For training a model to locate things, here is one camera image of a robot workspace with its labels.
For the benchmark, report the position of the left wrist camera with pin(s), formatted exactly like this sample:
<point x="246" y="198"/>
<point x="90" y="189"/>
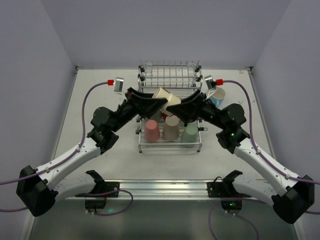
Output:
<point x="118" y="86"/>

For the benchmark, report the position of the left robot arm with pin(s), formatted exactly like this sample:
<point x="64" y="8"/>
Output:
<point x="40" y="188"/>

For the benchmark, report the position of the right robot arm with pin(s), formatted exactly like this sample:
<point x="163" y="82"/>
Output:
<point x="290" y="195"/>

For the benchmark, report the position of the sage green mug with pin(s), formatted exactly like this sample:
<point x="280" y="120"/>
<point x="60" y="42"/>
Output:
<point x="157" y="116"/>

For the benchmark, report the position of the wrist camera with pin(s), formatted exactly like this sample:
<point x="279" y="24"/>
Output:
<point x="118" y="86"/>
<point x="211" y="86"/>

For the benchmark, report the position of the aluminium mounting rail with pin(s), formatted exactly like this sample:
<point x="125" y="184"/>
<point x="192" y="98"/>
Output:
<point x="139" y="189"/>

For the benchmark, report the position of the pink tumbler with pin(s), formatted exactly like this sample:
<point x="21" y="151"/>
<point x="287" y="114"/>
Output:
<point x="151" y="131"/>

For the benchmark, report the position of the red mug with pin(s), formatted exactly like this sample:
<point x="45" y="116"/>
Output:
<point x="164" y="116"/>

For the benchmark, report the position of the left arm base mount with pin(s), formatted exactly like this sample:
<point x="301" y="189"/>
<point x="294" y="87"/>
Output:
<point x="101" y="186"/>

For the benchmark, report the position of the light green tumbler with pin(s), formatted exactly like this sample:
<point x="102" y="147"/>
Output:
<point x="190" y="134"/>

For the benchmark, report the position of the silver wire dish rack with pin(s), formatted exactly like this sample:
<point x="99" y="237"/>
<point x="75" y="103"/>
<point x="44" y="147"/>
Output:
<point x="175" y="81"/>

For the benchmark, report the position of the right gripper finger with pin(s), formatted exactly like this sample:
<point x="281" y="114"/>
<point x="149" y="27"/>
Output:
<point x="191" y="97"/>
<point x="188" y="112"/>

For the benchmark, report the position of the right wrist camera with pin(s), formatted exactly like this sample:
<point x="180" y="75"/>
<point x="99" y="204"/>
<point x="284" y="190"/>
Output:
<point x="211" y="86"/>

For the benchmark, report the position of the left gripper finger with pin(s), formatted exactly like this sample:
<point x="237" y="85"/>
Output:
<point x="131" y="94"/>
<point x="148" y="107"/>

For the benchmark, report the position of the light blue mug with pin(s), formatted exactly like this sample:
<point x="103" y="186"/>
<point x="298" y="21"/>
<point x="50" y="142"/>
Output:
<point x="216" y="96"/>

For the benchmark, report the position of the cream and brown cup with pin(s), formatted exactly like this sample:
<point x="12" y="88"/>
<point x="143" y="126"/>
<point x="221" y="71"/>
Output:
<point x="172" y="99"/>

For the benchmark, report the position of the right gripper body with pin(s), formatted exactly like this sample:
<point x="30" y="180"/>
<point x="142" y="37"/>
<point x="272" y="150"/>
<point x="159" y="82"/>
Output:
<point x="197" y="101"/>

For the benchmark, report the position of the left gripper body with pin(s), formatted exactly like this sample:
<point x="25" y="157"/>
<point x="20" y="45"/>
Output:
<point x="133" y="102"/>

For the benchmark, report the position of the beige tumbler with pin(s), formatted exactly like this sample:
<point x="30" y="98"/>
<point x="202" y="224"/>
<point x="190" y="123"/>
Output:
<point x="171" y="128"/>

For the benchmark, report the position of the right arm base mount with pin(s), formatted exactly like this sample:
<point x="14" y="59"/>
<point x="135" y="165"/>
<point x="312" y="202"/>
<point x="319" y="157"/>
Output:
<point x="222" y="187"/>

